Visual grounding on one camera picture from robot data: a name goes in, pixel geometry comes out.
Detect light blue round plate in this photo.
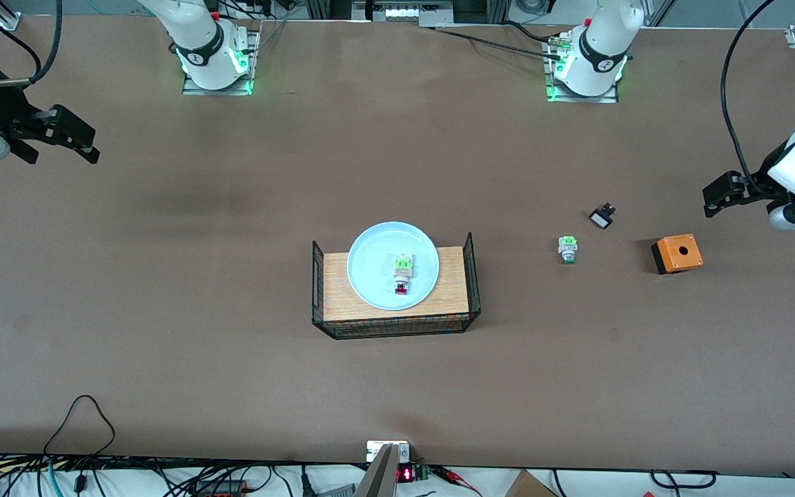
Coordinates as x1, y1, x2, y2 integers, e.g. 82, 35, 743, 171
347, 222, 439, 311

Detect red push button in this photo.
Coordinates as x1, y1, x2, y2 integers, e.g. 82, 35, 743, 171
393, 253, 416, 296

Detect orange black button box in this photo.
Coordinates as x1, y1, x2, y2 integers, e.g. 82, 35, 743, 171
651, 233, 704, 275

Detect wooden board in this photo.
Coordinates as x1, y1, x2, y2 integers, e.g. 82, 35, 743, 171
323, 246, 471, 322

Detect brown cardboard piece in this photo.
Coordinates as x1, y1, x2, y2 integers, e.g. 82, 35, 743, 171
504, 469, 558, 497

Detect black power strip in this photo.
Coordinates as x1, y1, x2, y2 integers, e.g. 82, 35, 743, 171
190, 478, 250, 497

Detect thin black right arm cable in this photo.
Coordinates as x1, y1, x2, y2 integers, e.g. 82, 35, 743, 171
0, 0, 43, 70

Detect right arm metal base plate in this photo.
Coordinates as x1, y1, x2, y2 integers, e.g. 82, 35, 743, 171
182, 28, 262, 96

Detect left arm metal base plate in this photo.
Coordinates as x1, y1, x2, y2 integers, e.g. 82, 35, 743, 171
542, 38, 619, 104

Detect black looped cable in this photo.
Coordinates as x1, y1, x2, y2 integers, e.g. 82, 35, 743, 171
43, 395, 117, 456

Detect black coiled cable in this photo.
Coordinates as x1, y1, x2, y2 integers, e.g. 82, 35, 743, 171
649, 469, 718, 489

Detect black cable to base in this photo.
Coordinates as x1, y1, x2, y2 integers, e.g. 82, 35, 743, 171
425, 26, 564, 59

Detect metal frame with light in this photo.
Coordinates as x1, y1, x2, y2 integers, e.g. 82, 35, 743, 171
353, 0, 453, 27

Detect black wire basket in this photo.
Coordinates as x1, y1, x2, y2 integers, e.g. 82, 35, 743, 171
311, 232, 482, 340

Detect red wire leads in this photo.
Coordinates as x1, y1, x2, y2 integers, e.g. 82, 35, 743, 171
432, 466, 484, 496

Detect silver camera mount bracket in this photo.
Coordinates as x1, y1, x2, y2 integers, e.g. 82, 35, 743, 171
353, 440, 411, 497

